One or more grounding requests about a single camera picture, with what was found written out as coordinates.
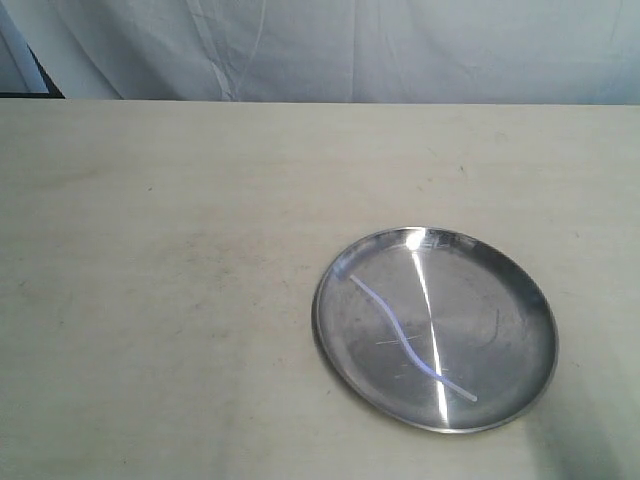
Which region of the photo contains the translucent white plastic straw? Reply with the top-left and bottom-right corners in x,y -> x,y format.
350,275 -> 478,403

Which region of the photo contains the round silver metal plate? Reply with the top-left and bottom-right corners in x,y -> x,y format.
311,226 -> 559,434

